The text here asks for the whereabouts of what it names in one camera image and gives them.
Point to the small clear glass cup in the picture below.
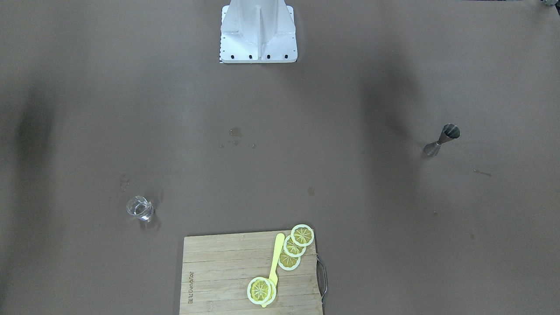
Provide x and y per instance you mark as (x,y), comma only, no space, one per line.
(140,208)

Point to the steel jigger measuring cup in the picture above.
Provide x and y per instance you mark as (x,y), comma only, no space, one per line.
(449,132)

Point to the lemon slice top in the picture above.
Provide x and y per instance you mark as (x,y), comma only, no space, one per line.
(302,235)

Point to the yellow plastic knife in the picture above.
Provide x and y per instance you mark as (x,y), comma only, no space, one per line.
(273,277)

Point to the bamboo cutting board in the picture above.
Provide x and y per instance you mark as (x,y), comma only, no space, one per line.
(216,271)

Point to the lemon slice front large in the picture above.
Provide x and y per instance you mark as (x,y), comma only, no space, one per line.
(261,291)

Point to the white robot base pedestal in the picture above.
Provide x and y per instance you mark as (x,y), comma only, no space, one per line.
(258,31)

